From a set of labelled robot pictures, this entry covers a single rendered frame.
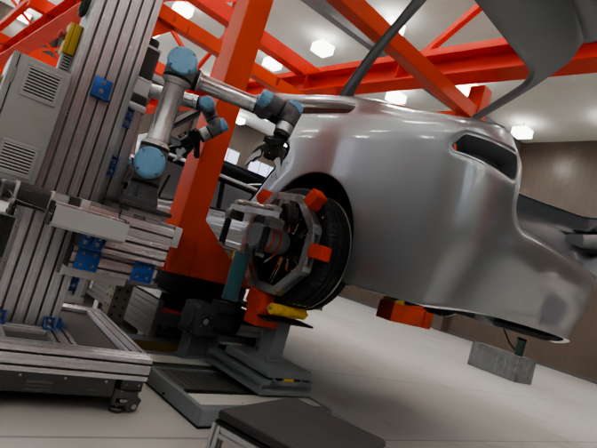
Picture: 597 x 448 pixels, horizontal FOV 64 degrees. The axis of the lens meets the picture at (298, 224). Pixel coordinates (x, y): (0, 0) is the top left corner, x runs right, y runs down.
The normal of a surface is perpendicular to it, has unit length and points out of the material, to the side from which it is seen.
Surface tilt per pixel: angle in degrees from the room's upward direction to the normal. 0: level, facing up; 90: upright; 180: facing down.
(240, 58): 90
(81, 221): 90
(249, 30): 90
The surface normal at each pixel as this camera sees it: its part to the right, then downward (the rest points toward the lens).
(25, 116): 0.59, 0.11
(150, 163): 0.24, 0.13
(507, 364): -0.76, -0.27
